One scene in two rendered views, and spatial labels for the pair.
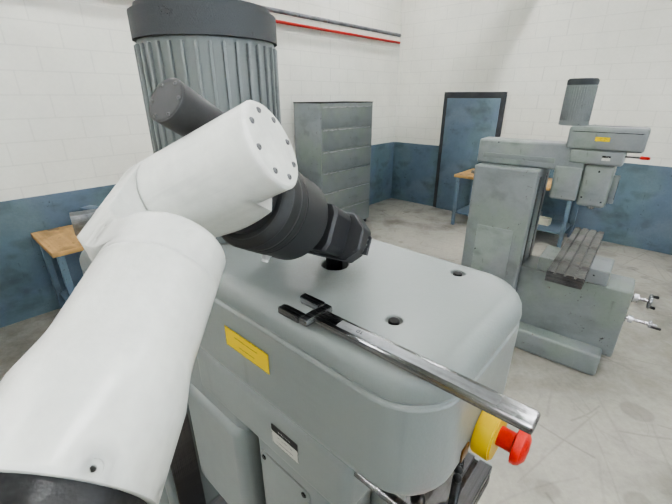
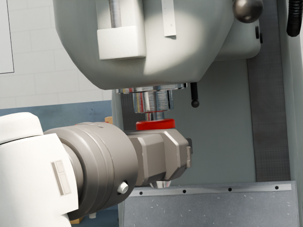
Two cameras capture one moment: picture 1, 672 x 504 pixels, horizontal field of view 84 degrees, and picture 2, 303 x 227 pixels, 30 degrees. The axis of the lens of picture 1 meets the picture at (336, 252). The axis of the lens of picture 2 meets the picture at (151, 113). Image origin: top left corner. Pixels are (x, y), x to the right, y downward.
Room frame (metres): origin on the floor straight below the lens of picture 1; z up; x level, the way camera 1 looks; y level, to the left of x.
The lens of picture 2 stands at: (0.13, -0.59, 1.31)
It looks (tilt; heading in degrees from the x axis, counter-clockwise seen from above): 3 degrees down; 62
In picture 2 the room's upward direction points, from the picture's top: 5 degrees counter-clockwise
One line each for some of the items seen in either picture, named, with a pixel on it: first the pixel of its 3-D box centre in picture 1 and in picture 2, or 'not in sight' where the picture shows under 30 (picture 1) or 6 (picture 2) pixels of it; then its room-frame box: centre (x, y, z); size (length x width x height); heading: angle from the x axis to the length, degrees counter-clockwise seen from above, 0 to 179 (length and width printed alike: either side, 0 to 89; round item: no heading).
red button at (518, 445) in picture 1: (512, 442); not in sight; (0.29, -0.19, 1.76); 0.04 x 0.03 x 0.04; 138
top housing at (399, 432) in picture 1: (327, 311); not in sight; (0.46, 0.01, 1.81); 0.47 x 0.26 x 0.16; 48
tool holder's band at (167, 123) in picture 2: not in sight; (155, 124); (0.45, 0.00, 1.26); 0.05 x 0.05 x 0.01
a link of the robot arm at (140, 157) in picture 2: not in sight; (113, 163); (0.38, -0.04, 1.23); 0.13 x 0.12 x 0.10; 120
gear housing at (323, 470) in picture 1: (316, 373); not in sight; (0.48, 0.03, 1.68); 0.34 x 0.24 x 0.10; 48
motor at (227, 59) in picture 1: (218, 128); not in sight; (0.62, 0.19, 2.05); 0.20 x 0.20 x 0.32
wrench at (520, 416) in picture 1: (386, 349); not in sight; (0.27, -0.04, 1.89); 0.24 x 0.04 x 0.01; 49
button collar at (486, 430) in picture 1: (490, 430); not in sight; (0.30, -0.17, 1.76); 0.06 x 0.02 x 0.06; 138
